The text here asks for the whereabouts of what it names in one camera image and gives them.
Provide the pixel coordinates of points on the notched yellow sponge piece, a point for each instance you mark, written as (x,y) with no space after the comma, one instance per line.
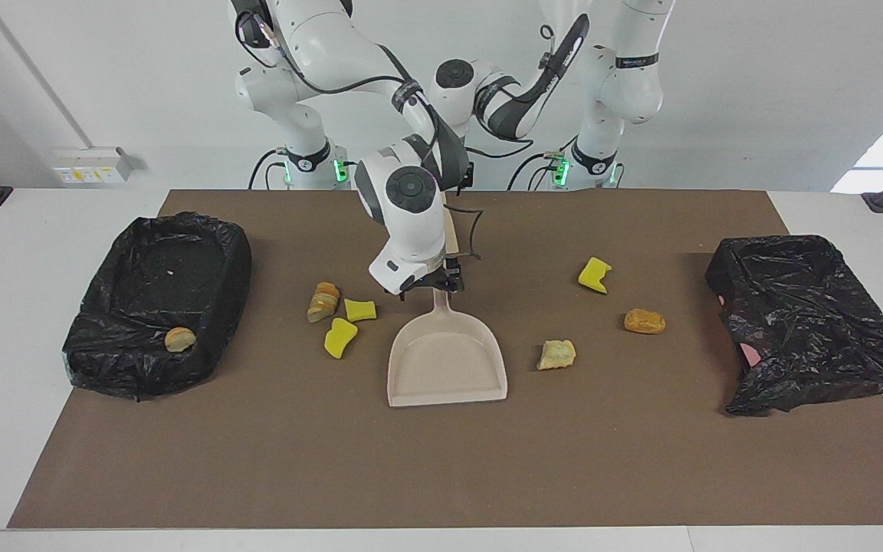
(593,276)

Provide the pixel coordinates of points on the beige hand brush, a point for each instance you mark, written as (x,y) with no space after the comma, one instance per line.
(453,234)

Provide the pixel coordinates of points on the beige plastic dustpan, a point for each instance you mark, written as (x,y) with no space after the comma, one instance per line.
(445,368)

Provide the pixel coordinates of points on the yellow sponge with green pad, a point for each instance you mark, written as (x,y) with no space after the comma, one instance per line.
(360,310)

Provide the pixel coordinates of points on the crumpled black trash bag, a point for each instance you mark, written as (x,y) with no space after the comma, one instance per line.
(809,322)

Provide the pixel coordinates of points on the white wall socket box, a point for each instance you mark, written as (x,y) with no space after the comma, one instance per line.
(93,166)

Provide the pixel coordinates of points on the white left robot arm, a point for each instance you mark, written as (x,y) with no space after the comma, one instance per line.
(625,77)

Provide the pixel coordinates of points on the brown table mat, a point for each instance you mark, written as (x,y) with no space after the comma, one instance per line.
(441,468)

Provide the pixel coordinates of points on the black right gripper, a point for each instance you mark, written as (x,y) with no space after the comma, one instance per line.
(430,276)

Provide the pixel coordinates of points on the pale bread chunk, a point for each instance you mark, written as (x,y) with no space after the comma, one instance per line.
(556,356)

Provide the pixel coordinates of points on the pink bin under bag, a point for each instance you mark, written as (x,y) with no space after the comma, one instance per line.
(752,355)

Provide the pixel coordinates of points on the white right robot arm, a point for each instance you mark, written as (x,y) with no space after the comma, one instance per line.
(411,222)

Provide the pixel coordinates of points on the brown bread roll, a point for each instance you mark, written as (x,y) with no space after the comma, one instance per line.
(645,321)

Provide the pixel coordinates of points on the open bin with black bag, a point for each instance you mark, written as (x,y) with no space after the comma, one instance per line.
(119,360)

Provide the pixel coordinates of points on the sliced orange baguette piece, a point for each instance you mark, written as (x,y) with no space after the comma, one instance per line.
(323,303)

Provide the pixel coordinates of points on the curved yellow sponge piece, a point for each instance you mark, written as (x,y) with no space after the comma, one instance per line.
(340,339)

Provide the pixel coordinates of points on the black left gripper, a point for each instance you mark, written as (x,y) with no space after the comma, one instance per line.
(466,176)

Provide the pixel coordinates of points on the small sliced bread roll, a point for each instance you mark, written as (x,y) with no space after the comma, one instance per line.
(179,340)

